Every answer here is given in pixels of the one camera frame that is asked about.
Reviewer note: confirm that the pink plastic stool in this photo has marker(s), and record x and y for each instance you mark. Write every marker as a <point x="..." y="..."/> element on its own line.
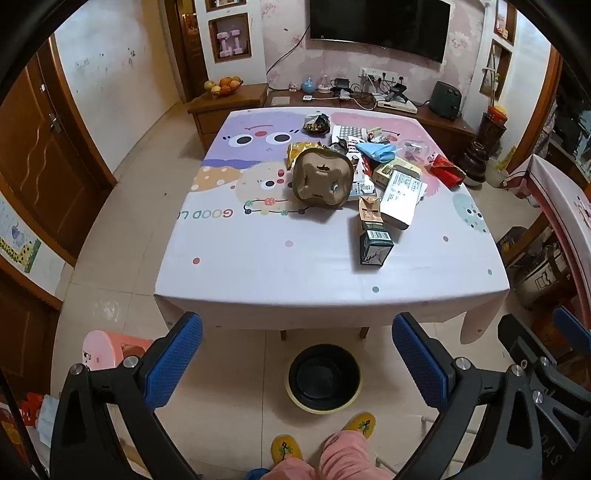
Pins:
<point x="111" y="346"/>

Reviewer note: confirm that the fruit bowl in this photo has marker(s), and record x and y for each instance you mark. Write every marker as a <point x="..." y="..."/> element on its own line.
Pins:
<point x="224" y="86"/>

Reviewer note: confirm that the dark green air fryer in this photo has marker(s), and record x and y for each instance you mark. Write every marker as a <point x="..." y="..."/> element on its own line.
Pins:
<point x="445" y="99"/>

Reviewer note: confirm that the clear plastic container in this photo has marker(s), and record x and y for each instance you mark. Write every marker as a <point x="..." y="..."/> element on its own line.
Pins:
<point x="413" y="150"/>

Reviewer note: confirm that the blue round figurine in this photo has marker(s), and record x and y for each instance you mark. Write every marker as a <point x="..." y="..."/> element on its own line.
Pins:
<point x="308" y="85"/>

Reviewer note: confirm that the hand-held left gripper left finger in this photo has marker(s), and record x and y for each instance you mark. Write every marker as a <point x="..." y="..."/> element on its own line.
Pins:
<point x="178" y="360"/>

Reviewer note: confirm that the white set-top box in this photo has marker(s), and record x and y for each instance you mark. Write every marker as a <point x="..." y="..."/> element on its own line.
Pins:
<point x="397" y="107"/>

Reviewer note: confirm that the white power strip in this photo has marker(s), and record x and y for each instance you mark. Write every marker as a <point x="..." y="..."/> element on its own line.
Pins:
<point x="378" y="73"/>

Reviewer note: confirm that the checkered paper cup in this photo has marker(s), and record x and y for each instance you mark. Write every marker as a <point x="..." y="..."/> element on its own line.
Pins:
<point x="351" y="133"/>

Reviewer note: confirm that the blue face mask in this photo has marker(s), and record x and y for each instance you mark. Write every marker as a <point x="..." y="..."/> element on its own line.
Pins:
<point x="376" y="150"/>

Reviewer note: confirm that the wooden display cabinet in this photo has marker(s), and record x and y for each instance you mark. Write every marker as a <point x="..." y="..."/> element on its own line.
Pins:
<point x="572" y="115"/>

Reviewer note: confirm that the white small box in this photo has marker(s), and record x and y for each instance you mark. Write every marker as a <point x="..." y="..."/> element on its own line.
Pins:
<point x="362" y="188"/>

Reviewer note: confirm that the dark printed box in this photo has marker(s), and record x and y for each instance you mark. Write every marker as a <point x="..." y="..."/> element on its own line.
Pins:
<point x="512" y="242"/>

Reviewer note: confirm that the person's pink pants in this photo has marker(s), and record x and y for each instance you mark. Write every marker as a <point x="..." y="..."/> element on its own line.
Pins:
<point x="341" y="457"/>

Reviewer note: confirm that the red foil packet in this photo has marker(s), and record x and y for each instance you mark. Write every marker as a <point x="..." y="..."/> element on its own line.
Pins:
<point x="445" y="170"/>

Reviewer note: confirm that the brown wooden door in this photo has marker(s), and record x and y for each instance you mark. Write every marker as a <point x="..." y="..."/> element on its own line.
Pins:
<point x="41" y="152"/>

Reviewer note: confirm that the red and white carton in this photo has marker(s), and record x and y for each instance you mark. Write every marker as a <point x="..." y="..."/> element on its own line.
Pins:
<point x="367" y="164"/>

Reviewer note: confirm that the yellow snack bag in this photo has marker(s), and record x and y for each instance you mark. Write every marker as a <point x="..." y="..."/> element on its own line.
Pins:
<point x="298" y="154"/>

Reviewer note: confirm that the yellow bin with black liner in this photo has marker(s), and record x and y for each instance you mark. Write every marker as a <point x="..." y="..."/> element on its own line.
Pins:
<point x="323" y="378"/>

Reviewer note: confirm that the cartoon printed tablecloth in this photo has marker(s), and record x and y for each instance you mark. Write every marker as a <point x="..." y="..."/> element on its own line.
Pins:
<point x="258" y="258"/>

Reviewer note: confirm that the dark snack wrapper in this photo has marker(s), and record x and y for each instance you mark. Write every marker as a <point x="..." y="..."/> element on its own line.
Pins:
<point x="316" y="123"/>

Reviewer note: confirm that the yellow slipper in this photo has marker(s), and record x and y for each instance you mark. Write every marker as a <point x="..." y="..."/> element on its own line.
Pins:
<point x="360" y="422"/>
<point x="286" y="447"/>

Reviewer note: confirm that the white labelled box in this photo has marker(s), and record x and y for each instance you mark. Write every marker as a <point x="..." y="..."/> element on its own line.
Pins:
<point x="401" y="198"/>

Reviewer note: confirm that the yellow green cardboard box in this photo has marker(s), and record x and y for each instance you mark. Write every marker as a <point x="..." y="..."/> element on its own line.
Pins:
<point x="390" y="167"/>

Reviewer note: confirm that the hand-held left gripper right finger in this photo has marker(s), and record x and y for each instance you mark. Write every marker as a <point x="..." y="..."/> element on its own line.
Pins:
<point x="418" y="364"/>

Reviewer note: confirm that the black small tripod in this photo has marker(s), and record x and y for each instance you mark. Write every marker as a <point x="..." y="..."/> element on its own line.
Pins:
<point x="397" y="91"/>

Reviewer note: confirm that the black wall television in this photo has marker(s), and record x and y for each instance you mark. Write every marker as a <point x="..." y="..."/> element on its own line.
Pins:
<point x="378" y="23"/>

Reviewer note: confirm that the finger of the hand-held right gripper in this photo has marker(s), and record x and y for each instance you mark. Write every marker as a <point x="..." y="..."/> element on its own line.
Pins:
<point x="521" y="341"/>
<point x="572" y="332"/>

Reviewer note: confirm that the brown cardboard cup carrier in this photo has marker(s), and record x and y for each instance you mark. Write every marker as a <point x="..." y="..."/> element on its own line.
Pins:
<point x="318" y="177"/>

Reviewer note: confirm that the pink printed table cover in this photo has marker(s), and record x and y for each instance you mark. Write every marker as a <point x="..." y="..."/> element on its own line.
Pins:
<point x="554" y="194"/>

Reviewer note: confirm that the brown ceramic jar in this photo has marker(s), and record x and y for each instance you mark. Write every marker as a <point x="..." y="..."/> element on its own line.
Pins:
<point x="471" y="164"/>

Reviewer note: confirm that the green drink carton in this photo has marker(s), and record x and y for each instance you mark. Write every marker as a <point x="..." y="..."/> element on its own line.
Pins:
<point x="376" y="244"/>

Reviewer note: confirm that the tall dark vase stand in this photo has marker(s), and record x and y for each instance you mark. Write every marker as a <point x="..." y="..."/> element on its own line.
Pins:
<point x="491" y="131"/>

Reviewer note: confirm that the brown open carton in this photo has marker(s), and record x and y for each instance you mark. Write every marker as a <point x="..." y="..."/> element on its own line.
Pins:
<point x="369" y="210"/>

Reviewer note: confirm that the wooden television cabinet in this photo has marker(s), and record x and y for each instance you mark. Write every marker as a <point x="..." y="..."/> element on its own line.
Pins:
<point x="448" y="129"/>

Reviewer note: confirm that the pink dumbbell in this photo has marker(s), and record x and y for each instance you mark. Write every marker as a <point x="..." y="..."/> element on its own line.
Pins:
<point x="226" y="44"/>
<point x="236" y="41"/>

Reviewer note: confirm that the white plastic bucket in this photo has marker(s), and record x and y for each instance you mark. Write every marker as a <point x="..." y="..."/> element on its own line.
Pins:
<point x="497" y="174"/>

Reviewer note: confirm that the wall poster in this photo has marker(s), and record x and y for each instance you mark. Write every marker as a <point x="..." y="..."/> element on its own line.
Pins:
<point x="18" y="240"/>

